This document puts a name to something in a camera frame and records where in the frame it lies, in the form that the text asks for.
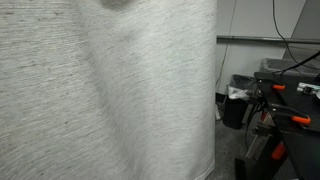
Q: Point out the upper orange-handled clamp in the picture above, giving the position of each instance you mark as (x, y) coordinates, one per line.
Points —
(271, 84)

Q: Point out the orange-handled clamp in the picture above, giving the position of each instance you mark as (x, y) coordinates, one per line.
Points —
(293, 114)
(271, 84)

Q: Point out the black work table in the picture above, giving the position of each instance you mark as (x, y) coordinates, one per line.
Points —
(289, 140)

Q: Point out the grey plastic bin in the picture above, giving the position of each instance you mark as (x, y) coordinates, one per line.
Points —
(272, 65)

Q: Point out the grey woven curtain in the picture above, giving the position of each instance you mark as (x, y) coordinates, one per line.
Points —
(107, 89)

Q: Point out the white power strip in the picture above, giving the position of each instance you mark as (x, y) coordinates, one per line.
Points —
(217, 113)

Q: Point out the white item on table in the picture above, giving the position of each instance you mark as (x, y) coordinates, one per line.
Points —
(308, 89)

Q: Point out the metal wall rail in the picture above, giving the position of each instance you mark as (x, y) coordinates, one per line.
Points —
(269, 39)

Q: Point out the lower orange-handled clamp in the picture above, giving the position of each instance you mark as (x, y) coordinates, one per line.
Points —
(293, 114)

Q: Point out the black trash bin with liner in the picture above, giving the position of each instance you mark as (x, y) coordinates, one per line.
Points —
(237, 99)

